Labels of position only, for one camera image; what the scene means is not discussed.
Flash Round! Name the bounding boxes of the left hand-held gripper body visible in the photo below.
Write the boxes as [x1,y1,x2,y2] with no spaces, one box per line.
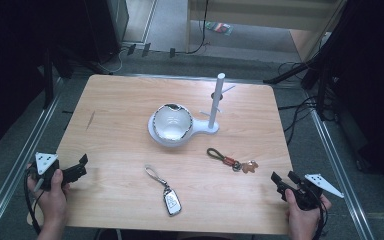
[25,151,70,193]

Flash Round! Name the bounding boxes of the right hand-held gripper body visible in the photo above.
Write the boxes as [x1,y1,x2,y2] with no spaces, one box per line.
[291,172,345,211]

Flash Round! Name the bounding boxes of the braided keychain with brown charm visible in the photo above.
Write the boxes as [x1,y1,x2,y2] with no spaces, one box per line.
[206,147,260,175]

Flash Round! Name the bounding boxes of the white car key with strap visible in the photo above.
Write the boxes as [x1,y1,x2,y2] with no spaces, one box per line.
[144,164,183,218]

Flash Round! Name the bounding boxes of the white key rack with pole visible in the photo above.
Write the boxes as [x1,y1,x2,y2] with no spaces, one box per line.
[147,72,237,148]

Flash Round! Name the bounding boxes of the person's left hand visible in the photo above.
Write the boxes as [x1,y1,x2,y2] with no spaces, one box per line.
[26,169,71,228]

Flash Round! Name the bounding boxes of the person's right hand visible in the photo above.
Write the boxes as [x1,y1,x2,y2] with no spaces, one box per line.
[284,188,333,235]

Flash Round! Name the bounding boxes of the black metal stand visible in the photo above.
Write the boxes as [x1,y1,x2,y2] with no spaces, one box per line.
[42,49,55,110]

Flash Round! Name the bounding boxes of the white bowl with silver rim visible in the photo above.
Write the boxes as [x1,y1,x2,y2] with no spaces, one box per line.
[152,102,194,142]

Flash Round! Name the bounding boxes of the black tripod leg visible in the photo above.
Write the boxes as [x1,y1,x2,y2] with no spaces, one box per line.
[263,54,331,85]

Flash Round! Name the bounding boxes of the dark grey cabinet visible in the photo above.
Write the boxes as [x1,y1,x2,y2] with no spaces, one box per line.
[83,0,130,64]

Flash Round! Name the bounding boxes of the colourful packet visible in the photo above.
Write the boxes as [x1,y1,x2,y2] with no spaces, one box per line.
[204,21,234,36]

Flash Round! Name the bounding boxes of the light wooden cabinet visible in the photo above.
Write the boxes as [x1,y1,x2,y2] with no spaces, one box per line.
[185,0,348,63]

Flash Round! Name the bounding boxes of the aluminium rail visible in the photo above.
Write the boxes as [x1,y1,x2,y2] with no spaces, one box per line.
[304,91,378,240]
[0,76,64,240]

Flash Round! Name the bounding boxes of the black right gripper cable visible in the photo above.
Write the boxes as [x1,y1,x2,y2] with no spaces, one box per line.
[312,196,330,240]

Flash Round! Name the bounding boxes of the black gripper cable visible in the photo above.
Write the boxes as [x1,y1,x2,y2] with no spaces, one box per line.
[23,168,45,236]
[312,196,330,240]

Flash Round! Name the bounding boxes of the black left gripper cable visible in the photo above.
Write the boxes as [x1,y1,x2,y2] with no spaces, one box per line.
[23,168,45,236]

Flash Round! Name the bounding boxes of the bundle of black cables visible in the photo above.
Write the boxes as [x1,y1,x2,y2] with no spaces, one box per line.
[277,60,318,146]

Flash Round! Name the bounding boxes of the white floor cable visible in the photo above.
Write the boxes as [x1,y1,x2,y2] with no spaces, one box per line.
[98,48,128,75]

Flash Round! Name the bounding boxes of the black floor cable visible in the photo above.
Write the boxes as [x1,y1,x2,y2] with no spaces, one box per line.
[185,0,212,55]

